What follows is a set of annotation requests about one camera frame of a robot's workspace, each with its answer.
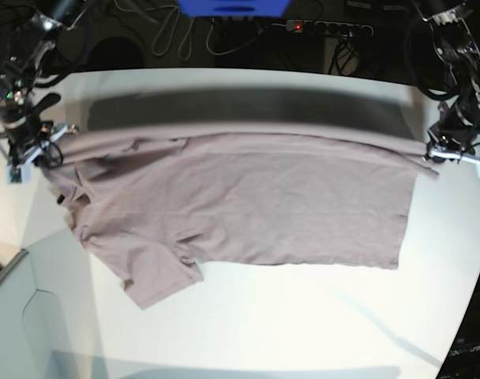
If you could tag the grey table side panel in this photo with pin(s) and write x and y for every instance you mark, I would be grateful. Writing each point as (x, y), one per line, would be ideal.
(25, 345)

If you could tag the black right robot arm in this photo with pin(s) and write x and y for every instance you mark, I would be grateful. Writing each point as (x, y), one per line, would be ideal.
(23, 55)

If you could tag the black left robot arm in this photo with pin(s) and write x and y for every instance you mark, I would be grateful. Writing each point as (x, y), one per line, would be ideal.
(455, 31)

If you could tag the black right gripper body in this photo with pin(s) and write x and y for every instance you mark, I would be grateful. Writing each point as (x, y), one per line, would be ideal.
(21, 121)

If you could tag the black power strip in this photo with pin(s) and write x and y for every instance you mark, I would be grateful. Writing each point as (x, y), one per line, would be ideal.
(329, 29)

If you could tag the mauve grey t-shirt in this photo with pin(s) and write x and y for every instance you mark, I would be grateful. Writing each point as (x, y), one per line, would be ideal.
(153, 209)

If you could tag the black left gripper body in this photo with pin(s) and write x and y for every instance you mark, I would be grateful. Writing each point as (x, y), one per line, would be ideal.
(456, 133)

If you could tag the blue plastic box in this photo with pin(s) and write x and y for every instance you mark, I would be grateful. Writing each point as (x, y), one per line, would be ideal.
(233, 8)

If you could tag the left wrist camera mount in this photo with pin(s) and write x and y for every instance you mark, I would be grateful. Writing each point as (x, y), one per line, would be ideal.
(439, 154)

